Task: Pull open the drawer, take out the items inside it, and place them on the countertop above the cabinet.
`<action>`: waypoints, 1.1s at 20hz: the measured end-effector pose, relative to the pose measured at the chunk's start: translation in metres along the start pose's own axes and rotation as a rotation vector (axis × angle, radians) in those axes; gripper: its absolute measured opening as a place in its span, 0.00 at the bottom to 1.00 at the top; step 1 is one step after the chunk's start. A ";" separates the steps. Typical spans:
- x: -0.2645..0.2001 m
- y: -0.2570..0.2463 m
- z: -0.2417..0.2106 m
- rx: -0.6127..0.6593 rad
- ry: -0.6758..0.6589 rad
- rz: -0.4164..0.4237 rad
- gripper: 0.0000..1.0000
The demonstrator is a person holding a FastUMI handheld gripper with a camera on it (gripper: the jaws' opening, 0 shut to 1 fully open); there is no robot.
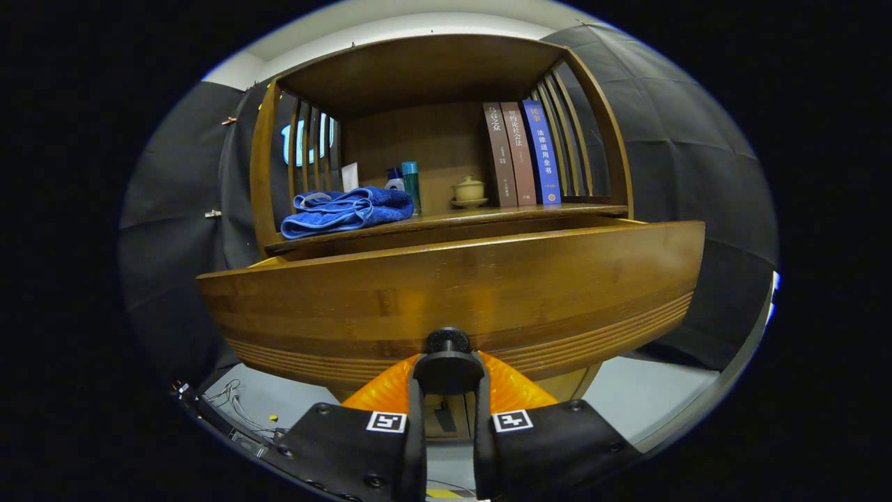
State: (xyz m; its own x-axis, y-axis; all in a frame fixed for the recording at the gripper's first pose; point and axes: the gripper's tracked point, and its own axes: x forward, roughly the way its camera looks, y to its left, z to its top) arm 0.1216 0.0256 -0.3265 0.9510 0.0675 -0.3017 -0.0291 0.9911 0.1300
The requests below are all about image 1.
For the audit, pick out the wooden countertop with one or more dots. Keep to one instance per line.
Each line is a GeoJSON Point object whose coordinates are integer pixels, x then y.
{"type": "Point", "coordinates": [488, 215]}

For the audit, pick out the teal bottle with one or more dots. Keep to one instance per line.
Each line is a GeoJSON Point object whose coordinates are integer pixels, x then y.
{"type": "Point", "coordinates": [411, 185]}

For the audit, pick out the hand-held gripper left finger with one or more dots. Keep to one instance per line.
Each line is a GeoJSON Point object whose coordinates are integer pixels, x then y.
{"type": "Point", "coordinates": [417, 446]}

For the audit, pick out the blue towel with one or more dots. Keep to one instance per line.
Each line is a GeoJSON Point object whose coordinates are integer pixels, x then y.
{"type": "Point", "coordinates": [348, 213]}

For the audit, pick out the yellow lidded teacup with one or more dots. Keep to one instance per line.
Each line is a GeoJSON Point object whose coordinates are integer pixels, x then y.
{"type": "Point", "coordinates": [469, 190]}

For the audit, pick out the yellow tape piece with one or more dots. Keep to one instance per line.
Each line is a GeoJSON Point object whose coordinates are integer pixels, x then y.
{"type": "Point", "coordinates": [442, 493]}

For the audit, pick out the wooden cabinet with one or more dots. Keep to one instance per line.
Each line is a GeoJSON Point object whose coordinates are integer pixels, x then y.
{"type": "Point", "coordinates": [418, 70]}

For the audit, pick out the dark brown book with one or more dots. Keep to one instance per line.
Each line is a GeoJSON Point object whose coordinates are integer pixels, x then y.
{"type": "Point", "coordinates": [500, 153]}

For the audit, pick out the blue book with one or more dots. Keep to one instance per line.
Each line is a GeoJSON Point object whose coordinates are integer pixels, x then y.
{"type": "Point", "coordinates": [543, 153]}

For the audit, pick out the black round drawer knob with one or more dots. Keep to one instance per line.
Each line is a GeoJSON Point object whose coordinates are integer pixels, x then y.
{"type": "Point", "coordinates": [448, 369]}

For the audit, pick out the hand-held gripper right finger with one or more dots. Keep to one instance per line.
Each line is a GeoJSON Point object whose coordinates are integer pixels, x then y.
{"type": "Point", "coordinates": [482, 453]}

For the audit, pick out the wooden drawer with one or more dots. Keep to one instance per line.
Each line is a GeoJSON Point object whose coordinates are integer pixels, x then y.
{"type": "Point", "coordinates": [453, 293]}

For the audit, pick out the wooden cabinet door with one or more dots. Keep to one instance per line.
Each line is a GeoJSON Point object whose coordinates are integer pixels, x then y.
{"type": "Point", "coordinates": [564, 385]}
{"type": "Point", "coordinates": [431, 418]}

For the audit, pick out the white tube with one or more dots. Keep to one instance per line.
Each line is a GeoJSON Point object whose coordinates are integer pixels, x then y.
{"type": "Point", "coordinates": [350, 178]}

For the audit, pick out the reddish brown book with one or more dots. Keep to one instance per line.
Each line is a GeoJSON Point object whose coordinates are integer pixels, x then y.
{"type": "Point", "coordinates": [521, 153]}

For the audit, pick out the white bottle with blue cap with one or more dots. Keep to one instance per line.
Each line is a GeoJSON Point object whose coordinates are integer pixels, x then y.
{"type": "Point", "coordinates": [395, 183]}

